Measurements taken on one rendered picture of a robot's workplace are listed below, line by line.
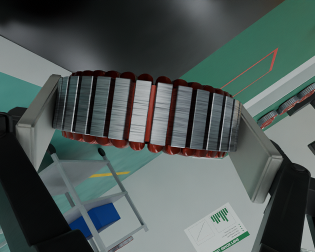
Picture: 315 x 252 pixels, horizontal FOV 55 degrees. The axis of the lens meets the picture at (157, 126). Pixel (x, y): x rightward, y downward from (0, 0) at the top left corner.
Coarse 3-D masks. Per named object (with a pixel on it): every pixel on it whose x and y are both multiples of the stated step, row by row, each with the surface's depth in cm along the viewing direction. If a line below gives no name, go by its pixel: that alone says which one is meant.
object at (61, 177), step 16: (64, 160) 232; (80, 160) 254; (96, 160) 282; (48, 176) 238; (64, 176) 221; (80, 176) 292; (64, 192) 312; (80, 208) 214; (96, 208) 260; (112, 208) 285; (80, 224) 256; (96, 224) 252; (144, 224) 287; (96, 240) 208; (128, 240) 262
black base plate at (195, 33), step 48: (0, 0) 16; (48, 0) 17; (96, 0) 19; (144, 0) 22; (192, 0) 25; (240, 0) 30; (48, 48) 21; (96, 48) 24; (144, 48) 28; (192, 48) 34
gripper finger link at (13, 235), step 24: (0, 120) 12; (0, 144) 12; (0, 168) 11; (24, 168) 11; (0, 192) 10; (24, 192) 10; (48, 192) 10; (0, 216) 11; (24, 216) 9; (48, 216) 9; (24, 240) 8; (48, 240) 8; (72, 240) 8
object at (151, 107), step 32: (64, 96) 16; (96, 96) 14; (128, 96) 14; (160, 96) 14; (192, 96) 14; (224, 96) 15; (64, 128) 15; (96, 128) 14; (128, 128) 14; (160, 128) 14; (192, 128) 14; (224, 128) 15
